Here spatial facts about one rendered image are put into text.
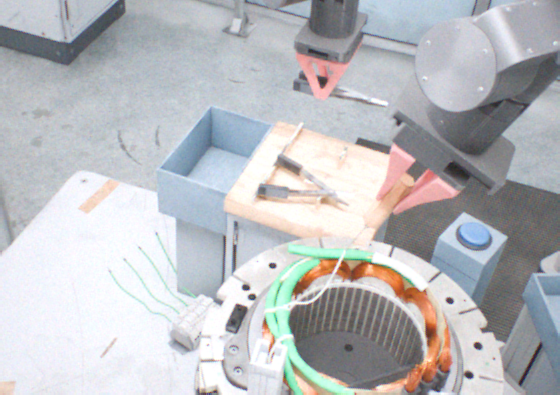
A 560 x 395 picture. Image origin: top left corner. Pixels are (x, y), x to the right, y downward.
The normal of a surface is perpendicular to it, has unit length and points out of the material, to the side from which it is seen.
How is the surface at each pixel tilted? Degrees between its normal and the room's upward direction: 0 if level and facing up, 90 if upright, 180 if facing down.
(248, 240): 90
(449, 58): 76
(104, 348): 0
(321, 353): 0
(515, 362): 90
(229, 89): 0
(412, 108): 23
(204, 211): 90
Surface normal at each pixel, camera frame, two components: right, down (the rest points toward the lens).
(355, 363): 0.07, -0.74
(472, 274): -0.64, 0.48
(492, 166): 0.45, -0.62
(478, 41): -0.69, 0.22
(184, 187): -0.37, 0.60
